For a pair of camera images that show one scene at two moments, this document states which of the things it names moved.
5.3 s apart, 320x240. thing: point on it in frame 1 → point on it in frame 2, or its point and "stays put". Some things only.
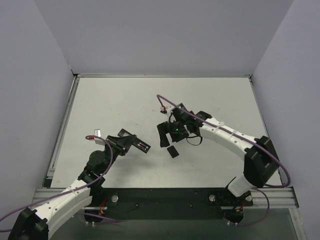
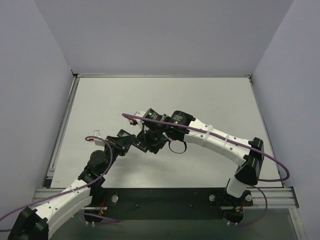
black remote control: (141, 145) stays put
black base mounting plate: (128, 203) stays put
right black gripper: (169, 129) → (145, 141)
